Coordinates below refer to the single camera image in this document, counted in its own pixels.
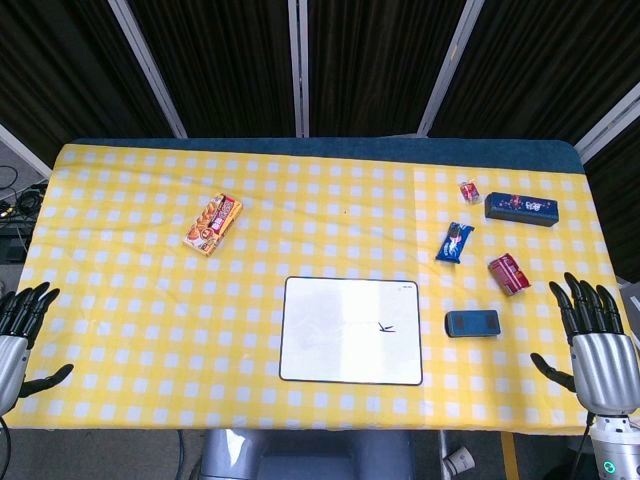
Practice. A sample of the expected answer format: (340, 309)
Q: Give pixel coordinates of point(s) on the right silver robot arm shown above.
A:
(616, 447)

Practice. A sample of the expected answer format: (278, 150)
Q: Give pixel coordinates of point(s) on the red snack packet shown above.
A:
(509, 274)

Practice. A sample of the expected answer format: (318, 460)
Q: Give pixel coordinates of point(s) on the white partition frame post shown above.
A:
(607, 130)
(22, 150)
(147, 70)
(298, 70)
(450, 65)

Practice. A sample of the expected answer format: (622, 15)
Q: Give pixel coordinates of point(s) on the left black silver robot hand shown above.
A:
(11, 350)

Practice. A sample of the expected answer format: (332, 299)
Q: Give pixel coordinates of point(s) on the yellow white checked tablecloth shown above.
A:
(150, 325)

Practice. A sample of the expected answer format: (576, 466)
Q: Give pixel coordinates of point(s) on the blue cookie packet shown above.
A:
(455, 242)

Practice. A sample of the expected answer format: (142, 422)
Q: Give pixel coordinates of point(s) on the grey robot torso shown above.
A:
(310, 457)

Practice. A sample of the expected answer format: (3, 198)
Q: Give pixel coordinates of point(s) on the dark blue long box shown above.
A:
(520, 210)

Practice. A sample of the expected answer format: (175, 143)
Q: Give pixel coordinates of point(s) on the small red candy packet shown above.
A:
(469, 192)

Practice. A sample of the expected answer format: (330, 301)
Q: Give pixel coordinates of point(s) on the teal table cover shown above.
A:
(325, 147)

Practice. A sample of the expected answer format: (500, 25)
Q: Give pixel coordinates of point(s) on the blue plastic rectangular block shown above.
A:
(472, 323)

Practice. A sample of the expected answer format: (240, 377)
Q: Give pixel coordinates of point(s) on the white mat board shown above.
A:
(345, 350)

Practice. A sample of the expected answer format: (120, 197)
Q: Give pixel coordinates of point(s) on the orange yellow snack box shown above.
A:
(212, 225)

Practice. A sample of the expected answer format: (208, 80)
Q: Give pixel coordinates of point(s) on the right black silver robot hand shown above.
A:
(602, 365)

